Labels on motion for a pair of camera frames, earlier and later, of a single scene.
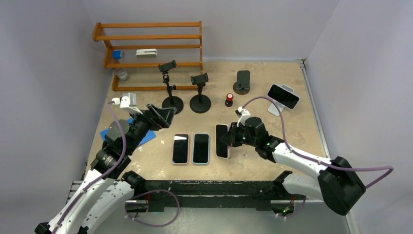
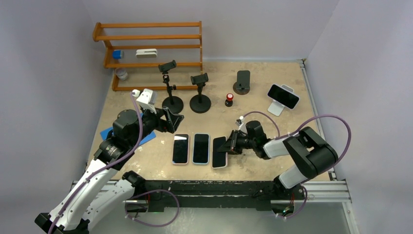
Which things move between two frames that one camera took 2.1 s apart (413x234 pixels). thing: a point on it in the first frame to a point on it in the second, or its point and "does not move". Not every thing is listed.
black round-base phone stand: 199,103 does not move
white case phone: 222,149 to 219,159
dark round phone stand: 242,86 does not move
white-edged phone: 180,149 does not move
